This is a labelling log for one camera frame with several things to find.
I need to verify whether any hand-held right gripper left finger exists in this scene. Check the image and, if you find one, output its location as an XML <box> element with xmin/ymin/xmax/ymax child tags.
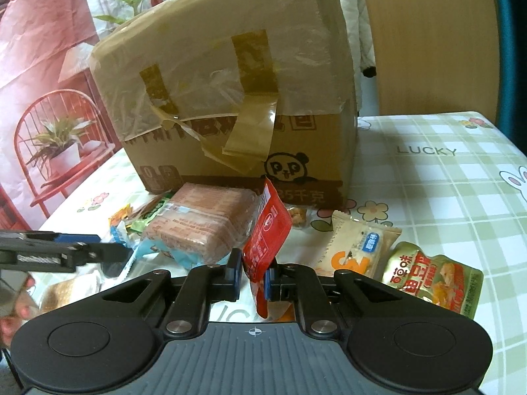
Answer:
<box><xmin>99</xmin><ymin>248</ymin><xmax>244</xmax><ymax>336</ymax></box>

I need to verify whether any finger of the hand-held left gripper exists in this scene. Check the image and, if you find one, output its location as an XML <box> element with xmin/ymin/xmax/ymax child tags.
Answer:
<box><xmin>0</xmin><ymin>242</ymin><xmax>134</xmax><ymax>274</ymax></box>
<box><xmin>0</xmin><ymin>230</ymin><xmax>101</xmax><ymax>245</ymax></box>

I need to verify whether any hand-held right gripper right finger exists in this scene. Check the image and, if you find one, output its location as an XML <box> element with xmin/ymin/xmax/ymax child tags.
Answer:
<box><xmin>263</xmin><ymin>264</ymin><xmax>408</xmax><ymax>336</ymax></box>

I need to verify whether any blue white snack packet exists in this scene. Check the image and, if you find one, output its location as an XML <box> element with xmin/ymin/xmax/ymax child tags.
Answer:
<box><xmin>109</xmin><ymin>220</ymin><xmax>143</xmax><ymax>278</ymax></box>

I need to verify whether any red snack packet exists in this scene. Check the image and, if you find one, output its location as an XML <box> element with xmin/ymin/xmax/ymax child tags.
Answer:
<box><xmin>242</xmin><ymin>177</ymin><xmax>293</xmax><ymax>318</ymax></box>

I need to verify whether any green snack packet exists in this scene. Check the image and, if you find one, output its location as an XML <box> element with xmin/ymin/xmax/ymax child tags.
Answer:
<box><xmin>131</xmin><ymin>191</ymin><xmax>176</xmax><ymax>233</ymax></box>

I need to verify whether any brown cardboard box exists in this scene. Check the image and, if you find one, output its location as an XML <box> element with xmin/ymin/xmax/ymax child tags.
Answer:
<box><xmin>90</xmin><ymin>0</ymin><xmax>358</xmax><ymax>210</ymax></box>

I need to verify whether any person's left hand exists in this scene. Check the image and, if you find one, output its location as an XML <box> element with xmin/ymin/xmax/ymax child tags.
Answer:
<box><xmin>0</xmin><ymin>302</ymin><xmax>42</xmax><ymax>348</ymax></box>

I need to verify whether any small orange yellow packet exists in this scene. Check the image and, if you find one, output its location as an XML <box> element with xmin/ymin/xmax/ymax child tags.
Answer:
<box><xmin>108</xmin><ymin>205</ymin><xmax>133</xmax><ymax>231</ymax></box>

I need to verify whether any clear bread packet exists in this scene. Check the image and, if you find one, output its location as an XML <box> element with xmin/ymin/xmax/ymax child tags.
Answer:
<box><xmin>39</xmin><ymin>269</ymin><xmax>101</xmax><ymax>311</ymax></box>

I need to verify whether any small nut packet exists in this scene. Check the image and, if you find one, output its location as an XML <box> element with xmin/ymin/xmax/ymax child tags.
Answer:
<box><xmin>287</xmin><ymin>207</ymin><xmax>309</xmax><ymax>230</ymax></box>

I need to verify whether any beige snack packet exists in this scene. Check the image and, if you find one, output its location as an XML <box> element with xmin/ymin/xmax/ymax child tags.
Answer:
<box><xmin>315</xmin><ymin>210</ymin><xmax>403</xmax><ymax>279</ymax></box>

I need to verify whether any yellow snack pouch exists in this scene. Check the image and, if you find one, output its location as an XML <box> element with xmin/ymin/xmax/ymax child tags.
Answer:
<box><xmin>381</xmin><ymin>241</ymin><xmax>484</xmax><ymax>320</ymax></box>

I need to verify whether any printed backdrop cloth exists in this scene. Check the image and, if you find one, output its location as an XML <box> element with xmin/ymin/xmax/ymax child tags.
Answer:
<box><xmin>0</xmin><ymin>0</ymin><xmax>174</xmax><ymax>223</ymax></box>

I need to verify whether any green checked tablecloth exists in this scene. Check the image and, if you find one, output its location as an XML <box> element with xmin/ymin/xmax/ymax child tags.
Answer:
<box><xmin>39</xmin><ymin>111</ymin><xmax>527</xmax><ymax>395</ymax></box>

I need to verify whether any white quilted blanket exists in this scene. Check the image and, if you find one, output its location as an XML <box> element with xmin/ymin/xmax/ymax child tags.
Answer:
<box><xmin>334</xmin><ymin>0</ymin><xmax>377</xmax><ymax>118</ymax></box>

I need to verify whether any wooden chair back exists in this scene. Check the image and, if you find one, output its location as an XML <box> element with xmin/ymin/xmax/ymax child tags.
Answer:
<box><xmin>356</xmin><ymin>0</ymin><xmax>505</xmax><ymax>118</ymax></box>

